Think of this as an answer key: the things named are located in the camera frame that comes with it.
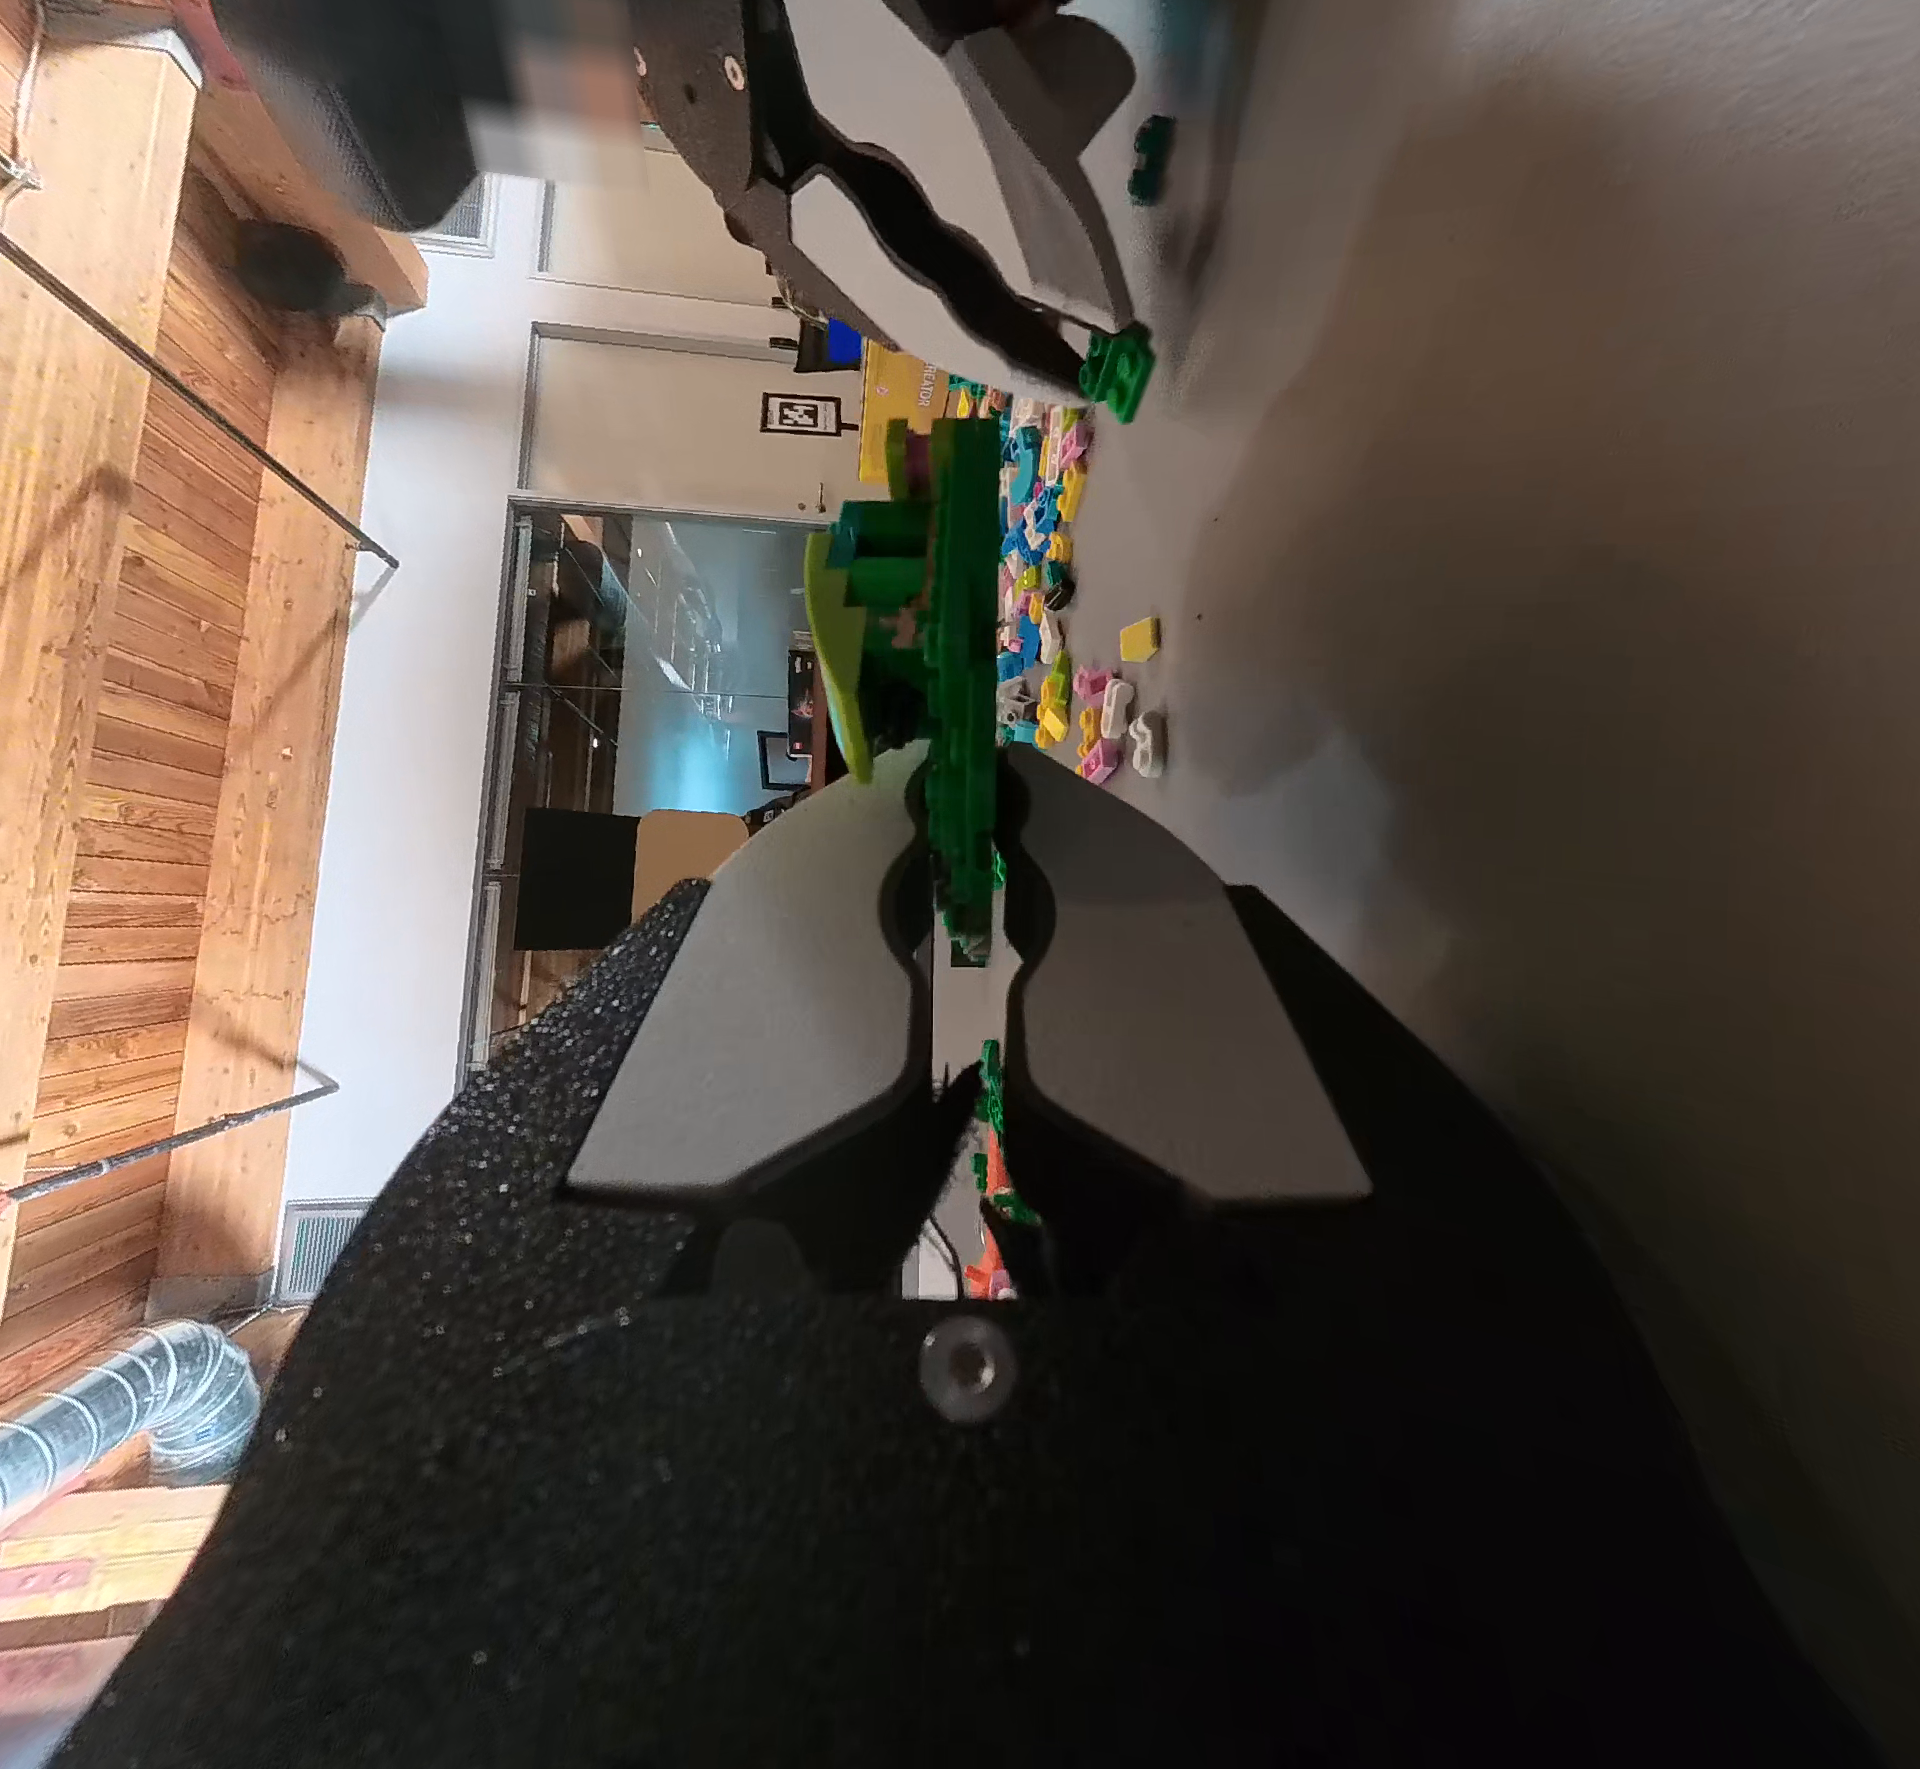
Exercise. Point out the white lego piece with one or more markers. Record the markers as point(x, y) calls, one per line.
point(1149, 744)
point(1115, 703)

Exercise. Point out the green lego build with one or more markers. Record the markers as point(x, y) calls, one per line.
point(961, 627)

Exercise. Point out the wall vent grille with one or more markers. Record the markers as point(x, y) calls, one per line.
point(320, 1251)
point(458, 215)

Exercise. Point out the brown wooden chair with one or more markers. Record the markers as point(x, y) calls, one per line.
point(690, 863)

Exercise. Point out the orange brick separator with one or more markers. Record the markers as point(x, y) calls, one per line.
point(992, 1265)

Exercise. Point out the glass window wall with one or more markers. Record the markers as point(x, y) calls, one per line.
point(690, 627)

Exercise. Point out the dark round ceiling fixture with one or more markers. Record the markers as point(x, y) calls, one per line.
point(301, 270)

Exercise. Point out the pink lego plate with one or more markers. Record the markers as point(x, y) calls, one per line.
point(1099, 759)

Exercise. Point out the black white marker sign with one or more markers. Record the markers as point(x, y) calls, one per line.
point(799, 412)

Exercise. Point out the metal ceiling rod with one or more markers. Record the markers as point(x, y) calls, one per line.
point(167, 1142)
point(211, 404)

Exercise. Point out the teal lego plate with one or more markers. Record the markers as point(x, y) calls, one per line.
point(1152, 156)

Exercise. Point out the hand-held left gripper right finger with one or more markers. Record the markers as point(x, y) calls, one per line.
point(1170, 1049)

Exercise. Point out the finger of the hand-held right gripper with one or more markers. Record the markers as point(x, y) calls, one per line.
point(871, 59)
point(854, 253)

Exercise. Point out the yellow lego box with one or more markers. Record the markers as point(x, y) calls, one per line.
point(893, 434)

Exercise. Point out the black rectangular board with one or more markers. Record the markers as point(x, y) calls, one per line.
point(577, 878)

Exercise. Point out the pile of colourful lego pieces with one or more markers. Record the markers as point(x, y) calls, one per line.
point(1036, 524)

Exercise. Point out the green lego brick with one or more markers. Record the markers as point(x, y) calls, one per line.
point(1118, 374)

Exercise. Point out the small yellow lego tile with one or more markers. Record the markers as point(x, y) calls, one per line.
point(1141, 640)

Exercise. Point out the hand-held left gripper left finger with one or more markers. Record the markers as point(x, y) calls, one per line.
point(750, 1049)

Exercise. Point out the blue storage bin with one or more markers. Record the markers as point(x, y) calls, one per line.
point(844, 340)

